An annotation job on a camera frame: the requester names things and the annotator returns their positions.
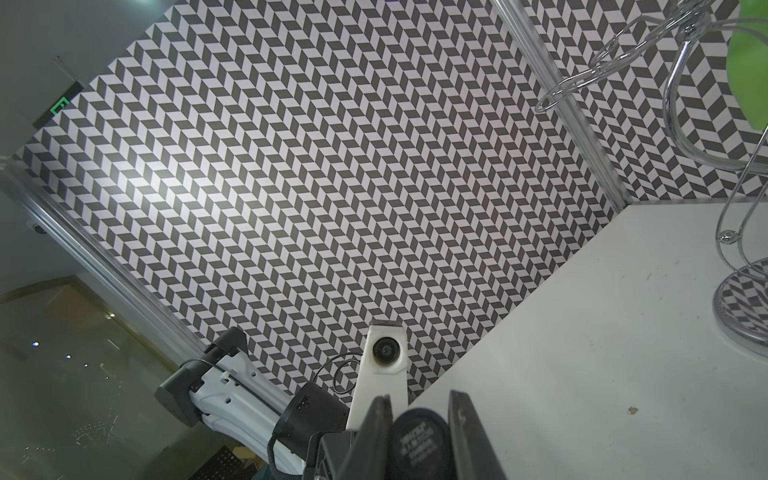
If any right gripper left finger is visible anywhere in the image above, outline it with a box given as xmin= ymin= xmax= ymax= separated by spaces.
xmin=336 ymin=396 xmax=393 ymax=480

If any black lipstick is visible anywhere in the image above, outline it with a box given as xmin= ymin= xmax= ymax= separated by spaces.
xmin=386 ymin=408 xmax=456 ymax=480

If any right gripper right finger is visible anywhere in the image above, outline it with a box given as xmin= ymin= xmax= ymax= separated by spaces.
xmin=448 ymin=390 xmax=507 ymax=480

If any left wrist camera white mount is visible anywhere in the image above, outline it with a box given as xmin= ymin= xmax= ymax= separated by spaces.
xmin=346 ymin=320 xmax=410 ymax=430

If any chrome stand with green discs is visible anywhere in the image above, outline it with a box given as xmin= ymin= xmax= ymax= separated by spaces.
xmin=525 ymin=1 xmax=767 ymax=354

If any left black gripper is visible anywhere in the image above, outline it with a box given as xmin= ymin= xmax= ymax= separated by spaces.
xmin=302 ymin=430 xmax=358 ymax=480

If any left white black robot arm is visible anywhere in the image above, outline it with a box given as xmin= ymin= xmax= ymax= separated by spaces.
xmin=155 ymin=327 xmax=349 ymax=479

